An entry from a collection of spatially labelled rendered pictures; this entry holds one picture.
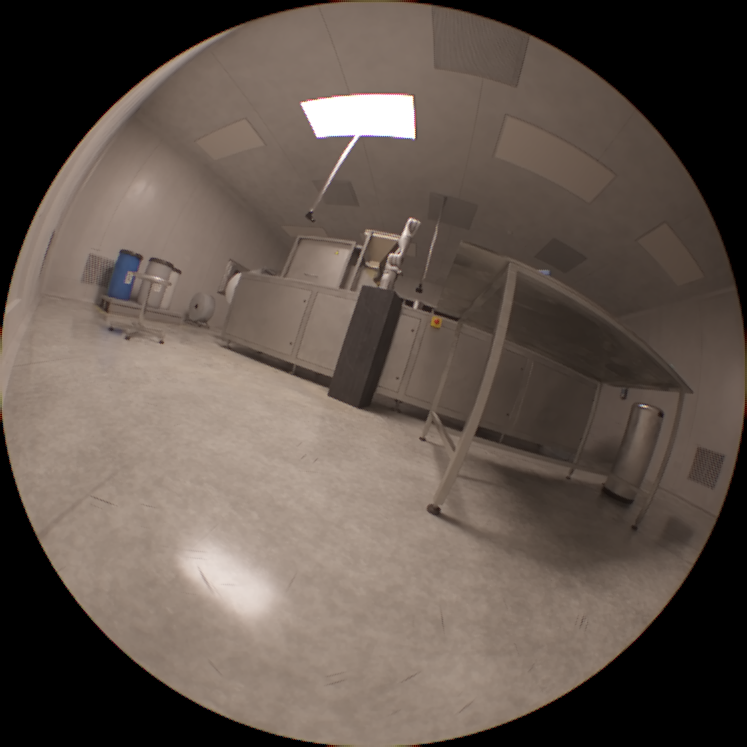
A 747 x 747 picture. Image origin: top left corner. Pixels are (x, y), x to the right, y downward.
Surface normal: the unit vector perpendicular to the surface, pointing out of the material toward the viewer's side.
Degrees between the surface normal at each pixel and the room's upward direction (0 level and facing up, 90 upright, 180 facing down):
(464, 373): 90
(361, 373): 90
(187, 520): 0
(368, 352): 90
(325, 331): 90
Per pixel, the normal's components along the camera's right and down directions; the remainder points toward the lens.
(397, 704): 0.30, -0.95
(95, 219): 0.94, 0.31
